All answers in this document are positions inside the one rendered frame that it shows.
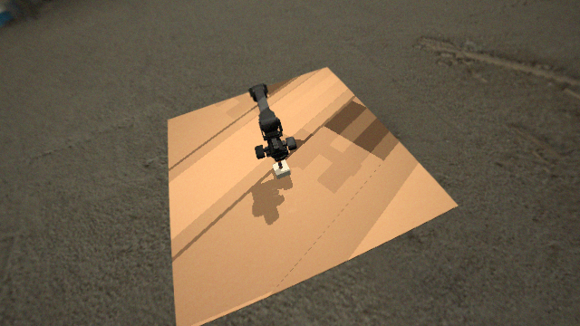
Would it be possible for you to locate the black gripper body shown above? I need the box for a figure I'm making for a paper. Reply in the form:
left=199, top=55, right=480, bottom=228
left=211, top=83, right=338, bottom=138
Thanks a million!
left=255, top=136, right=297, bottom=159

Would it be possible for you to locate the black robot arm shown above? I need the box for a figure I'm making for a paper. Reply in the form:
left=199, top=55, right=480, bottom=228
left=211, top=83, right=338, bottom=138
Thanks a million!
left=248, top=83, right=289, bottom=162

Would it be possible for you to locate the white square block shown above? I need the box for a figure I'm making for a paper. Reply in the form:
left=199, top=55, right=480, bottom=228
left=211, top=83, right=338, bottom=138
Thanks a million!
left=272, top=159, right=291, bottom=179

